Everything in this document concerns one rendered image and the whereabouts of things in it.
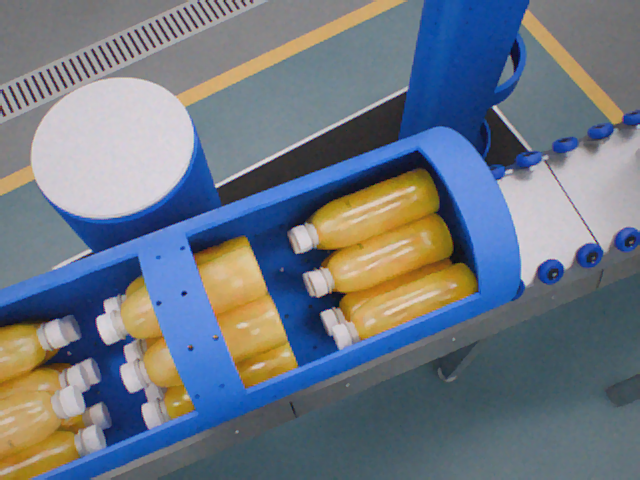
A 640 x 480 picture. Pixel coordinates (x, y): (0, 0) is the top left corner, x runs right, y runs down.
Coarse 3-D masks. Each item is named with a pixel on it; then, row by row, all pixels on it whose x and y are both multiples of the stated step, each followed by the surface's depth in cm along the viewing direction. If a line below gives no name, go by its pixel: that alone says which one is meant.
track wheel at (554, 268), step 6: (546, 264) 108; (552, 264) 108; (558, 264) 108; (540, 270) 108; (546, 270) 108; (552, 270) 108; (558, 270) 109; (564, 270) 109; (540, 276) 109; (546, 276) 108; (552, 276) 109; (558, 276) 109; (546, 282) 109; (552, 282) 109
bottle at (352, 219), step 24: (360, 192) 96; (384, 192) 95; (408, 192) 95; (432, 192) 96; (336, 216) 94; (360, 216) 94; (384, 216) 95; (408, 216) 96; (312, 240) 95; (336, 240) 95; (360, 240) 96
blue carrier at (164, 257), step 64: (448, 128) 93; (320, 192) 103; (448, 192) 101; (128, 256) 86; (192, 256) 83; (256, 256) 107; (320, 256) 109; (512, 256) 87; (0, 320) 97; (192, 320) 79; (320, 320) 107; (448, 320) 90; (192, 384) 80; (128, 448) 83
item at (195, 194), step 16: (192, 160) 112; (192, 176) 113; (208, 176) 124; (176, 192) 110; (192, 192) 115; (208, 192) 124; (160, 208) 109; (176, 208) 113; (192, 208) 118; (208, 208) 126; (80, 224) 110; (96, 224) 108; (112, 224) 108; (128, 224) 109; (144, 224) 111; (160, 224) 113; (96, 240) 116; (112, 240) 114; (128, 240) 114
